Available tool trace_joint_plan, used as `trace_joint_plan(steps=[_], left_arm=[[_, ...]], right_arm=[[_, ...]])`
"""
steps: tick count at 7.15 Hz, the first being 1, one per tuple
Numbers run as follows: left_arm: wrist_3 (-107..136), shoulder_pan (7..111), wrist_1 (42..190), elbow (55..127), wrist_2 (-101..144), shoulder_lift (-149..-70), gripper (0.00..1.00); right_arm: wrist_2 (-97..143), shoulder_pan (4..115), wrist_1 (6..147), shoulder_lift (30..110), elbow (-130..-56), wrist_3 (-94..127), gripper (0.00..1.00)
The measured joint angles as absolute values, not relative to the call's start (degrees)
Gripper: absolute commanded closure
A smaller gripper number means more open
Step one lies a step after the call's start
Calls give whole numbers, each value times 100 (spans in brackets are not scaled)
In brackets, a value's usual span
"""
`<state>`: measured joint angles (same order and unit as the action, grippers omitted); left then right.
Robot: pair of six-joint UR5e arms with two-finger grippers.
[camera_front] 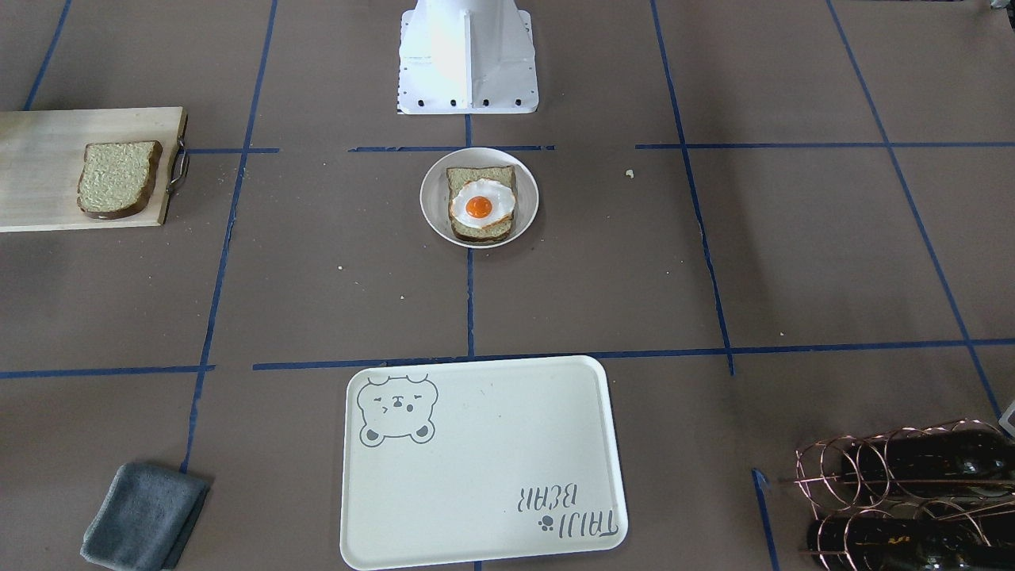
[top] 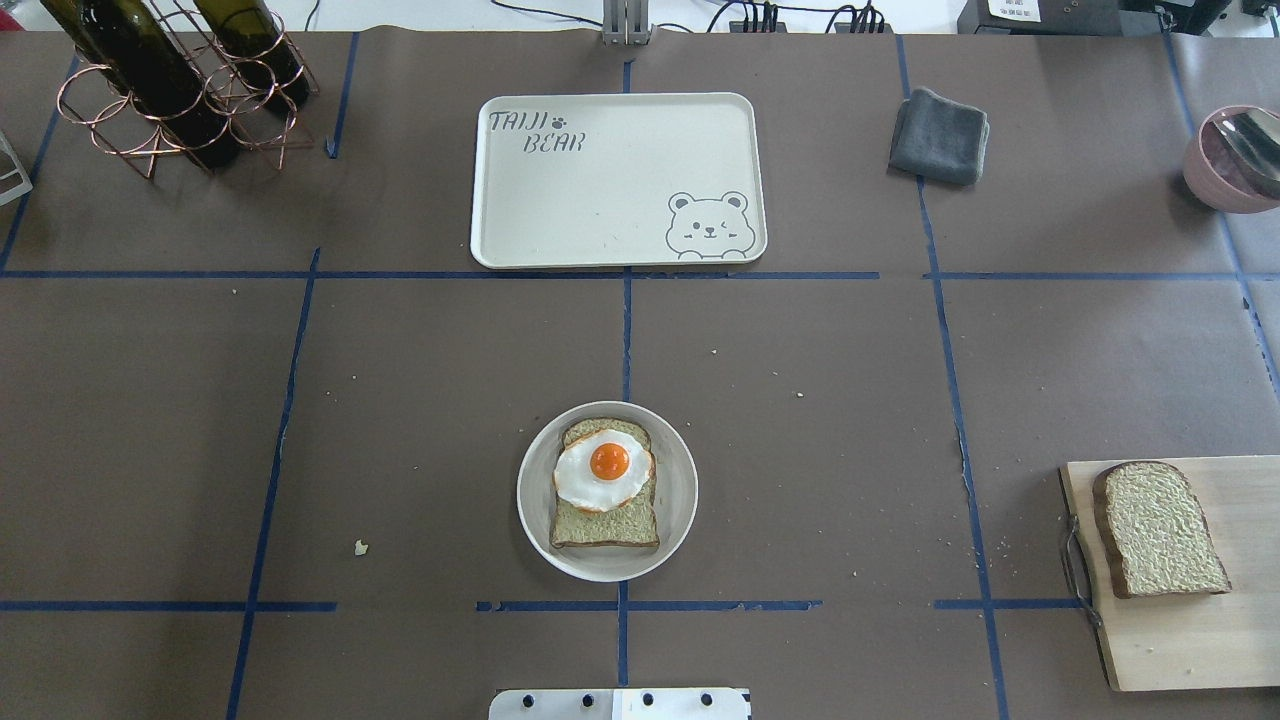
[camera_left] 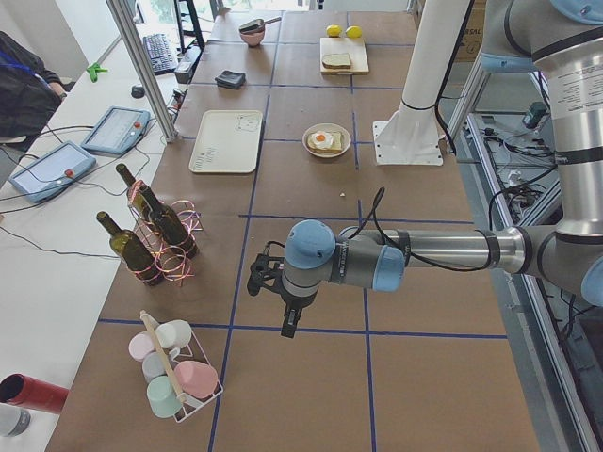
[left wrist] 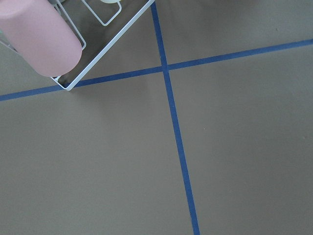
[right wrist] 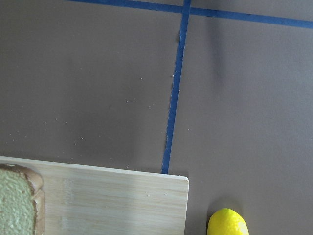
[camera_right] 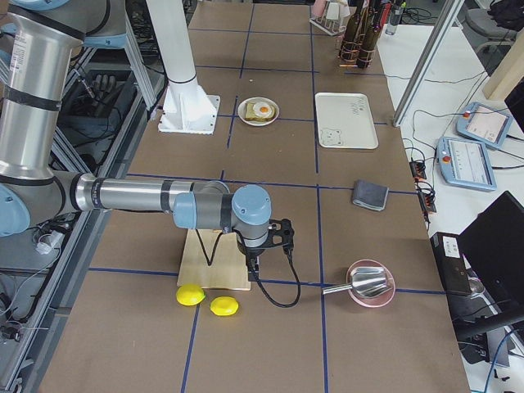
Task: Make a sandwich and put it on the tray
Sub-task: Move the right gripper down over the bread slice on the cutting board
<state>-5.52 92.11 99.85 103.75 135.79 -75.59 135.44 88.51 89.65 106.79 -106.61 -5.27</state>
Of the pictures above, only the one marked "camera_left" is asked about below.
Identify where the front green wine bottle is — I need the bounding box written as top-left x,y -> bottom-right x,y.
96,211 -> 164,286

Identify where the bread slice on plate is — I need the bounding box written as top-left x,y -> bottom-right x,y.
306,131 -> 342,153

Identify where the right yellow lemon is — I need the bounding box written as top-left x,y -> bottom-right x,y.
346,25 -> 363,39

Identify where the cream rectangular tray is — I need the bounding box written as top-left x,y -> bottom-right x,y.
188,110 -> 264,174

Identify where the mint green cup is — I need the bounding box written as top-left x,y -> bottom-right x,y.
146,375 -> 183,418

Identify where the white round plate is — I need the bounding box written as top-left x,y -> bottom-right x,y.
301,123 -> 351,158

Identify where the white cup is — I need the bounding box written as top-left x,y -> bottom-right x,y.
155,319 -> 192,349

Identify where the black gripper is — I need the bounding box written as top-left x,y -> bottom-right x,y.
247,241 -> 302,337

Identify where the person in black jacket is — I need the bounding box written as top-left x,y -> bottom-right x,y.
1,31 -> 67,151

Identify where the cardboard box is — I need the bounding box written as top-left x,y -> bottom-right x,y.
414,1 -> 486,61

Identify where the near blue teach pendant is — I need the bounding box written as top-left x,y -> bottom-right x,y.
8,141 -> 96,203

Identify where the grey cup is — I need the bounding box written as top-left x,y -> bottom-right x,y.
141,351 -> 166,383

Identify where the blue teach pendant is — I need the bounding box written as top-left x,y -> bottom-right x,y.
8,141 -> 96,203
81,106 -> 151,156

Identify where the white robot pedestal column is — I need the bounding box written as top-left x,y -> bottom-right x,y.
373,0 -> 473,166

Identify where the wooden rack handle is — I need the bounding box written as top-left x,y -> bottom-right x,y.
139,310 -> 186,403

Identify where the red cylinder bottle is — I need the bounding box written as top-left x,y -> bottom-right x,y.
1,374 -> 69,414

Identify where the dark folded cloth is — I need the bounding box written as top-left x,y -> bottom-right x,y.
215,70 -> 246,89

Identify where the black computer mouse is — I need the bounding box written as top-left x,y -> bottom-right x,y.
131,85 -> 145,99

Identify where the left yellow lemon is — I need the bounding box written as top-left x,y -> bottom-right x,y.
326,24 -> 342,38

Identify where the light pink cup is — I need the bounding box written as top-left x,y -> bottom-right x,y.
128,331 -> 155,363

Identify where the bread slice from board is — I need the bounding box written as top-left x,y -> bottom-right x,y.
321,53 -> 351,70

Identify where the black keyboard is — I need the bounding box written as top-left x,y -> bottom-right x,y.
142,33 -> 178,75

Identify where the white wire cup rack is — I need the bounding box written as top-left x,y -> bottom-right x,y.
154,320 -> 223,423

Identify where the yellow lemon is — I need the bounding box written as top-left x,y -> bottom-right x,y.
346,25 -> 363,39
326,24 -> 342,38

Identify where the grey scoop in bowl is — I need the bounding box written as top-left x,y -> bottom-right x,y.
238,17 -> 282,34

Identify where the wooden cutting board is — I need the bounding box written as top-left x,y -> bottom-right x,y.
319,38 -> 369,75

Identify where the salmon pink cup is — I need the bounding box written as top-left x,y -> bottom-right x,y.
174,361 -> 219,399

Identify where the aluminium frame post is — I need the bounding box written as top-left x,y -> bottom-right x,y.
106,0 -> 178,143

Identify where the green clamp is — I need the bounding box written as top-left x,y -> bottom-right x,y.
86,62 -> 108,83

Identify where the rear green wine bottle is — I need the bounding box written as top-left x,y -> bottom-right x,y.
116,163 -> 150,221

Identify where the middle green wine bottle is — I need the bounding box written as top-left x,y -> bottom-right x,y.
139,184 -> 198,258

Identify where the pink ribbon wire bottle holder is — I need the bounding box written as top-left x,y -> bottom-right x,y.
128,202 -> 200,285

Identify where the far blue teach pendant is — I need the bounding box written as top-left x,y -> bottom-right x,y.
81,106 -> 151,156

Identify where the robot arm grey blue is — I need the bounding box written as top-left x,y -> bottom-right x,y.
247,1 -> 602,337

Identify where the fried egg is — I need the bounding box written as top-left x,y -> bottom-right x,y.
307,131 -> 334,149

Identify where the green wine bottle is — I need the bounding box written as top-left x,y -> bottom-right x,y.
96,211 -> 164,286
116,163 -> 150,221
139,184 -> 198,258

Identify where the pink bowl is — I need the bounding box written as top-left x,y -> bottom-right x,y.
239,29 -> 265,47

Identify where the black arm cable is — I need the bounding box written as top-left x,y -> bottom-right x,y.
339,186 -> 500,272

